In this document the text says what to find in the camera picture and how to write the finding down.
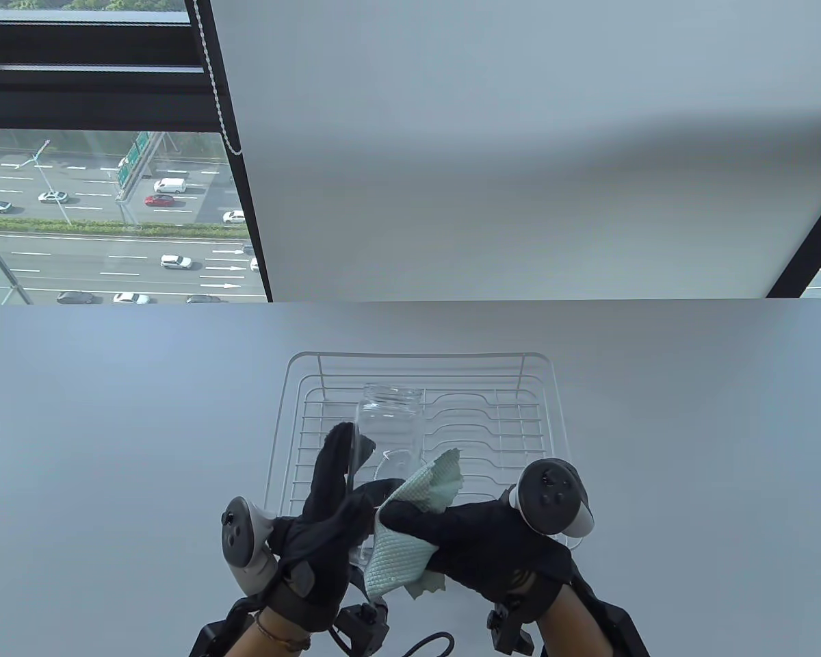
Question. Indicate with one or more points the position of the green fish scale cleaning cloth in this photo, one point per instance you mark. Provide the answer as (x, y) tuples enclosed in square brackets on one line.
[(397, 554)]

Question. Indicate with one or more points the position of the person's left forearm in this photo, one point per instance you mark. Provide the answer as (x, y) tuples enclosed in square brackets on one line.
[(260, 643)]

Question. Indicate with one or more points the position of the black window frame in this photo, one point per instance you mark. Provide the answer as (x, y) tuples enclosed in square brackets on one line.
[(75, 82)]

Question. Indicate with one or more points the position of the black grey tracking controller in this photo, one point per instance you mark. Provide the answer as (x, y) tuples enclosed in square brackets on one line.
[(243, 540), (551, 496)]

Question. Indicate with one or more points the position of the black slanted window post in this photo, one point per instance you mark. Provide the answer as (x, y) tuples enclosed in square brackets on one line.
[(804, 253)]

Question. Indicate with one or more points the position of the person's left hand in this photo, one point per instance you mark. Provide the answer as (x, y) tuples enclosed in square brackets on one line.
[(315, 561)]

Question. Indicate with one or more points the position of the person's right forearm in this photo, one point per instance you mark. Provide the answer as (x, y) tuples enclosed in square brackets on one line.
[(575, 633)]

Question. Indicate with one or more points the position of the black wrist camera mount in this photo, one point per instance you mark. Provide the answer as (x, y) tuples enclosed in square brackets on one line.
[(362, 626), (510, 633)]

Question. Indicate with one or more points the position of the person's right hand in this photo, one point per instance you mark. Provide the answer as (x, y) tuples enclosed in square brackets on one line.
[(492, 554)]

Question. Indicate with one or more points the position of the white roller blind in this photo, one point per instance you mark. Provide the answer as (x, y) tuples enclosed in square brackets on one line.
[(520, 137)]

